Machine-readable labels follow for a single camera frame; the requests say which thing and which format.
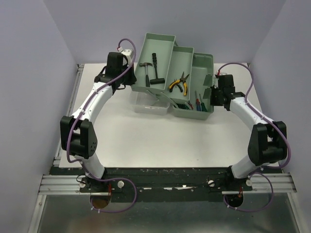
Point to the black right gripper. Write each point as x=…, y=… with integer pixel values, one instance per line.
x=212, y=102

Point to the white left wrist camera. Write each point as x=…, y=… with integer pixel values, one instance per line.
x=129, y=54

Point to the black T-handle wrench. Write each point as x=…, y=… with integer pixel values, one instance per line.
x=156, y=80

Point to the green plastic tool box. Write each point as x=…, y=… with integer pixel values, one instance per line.
x=172, y=61

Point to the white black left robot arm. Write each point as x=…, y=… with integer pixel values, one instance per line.
x=78, y=137

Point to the black mounting base rail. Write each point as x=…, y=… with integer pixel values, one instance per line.
x=165, y=184

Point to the aluminium extrusion frame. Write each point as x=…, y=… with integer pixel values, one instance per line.
x=58, y=187

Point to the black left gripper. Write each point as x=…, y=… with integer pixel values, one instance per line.
x=133, y=78

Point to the yellow handled pliers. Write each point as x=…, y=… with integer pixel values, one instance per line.
x=181, y=83

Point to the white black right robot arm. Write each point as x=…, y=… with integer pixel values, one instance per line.
x=268, y=139

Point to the blue handled screwdriver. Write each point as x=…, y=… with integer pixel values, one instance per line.
x=198, y=104

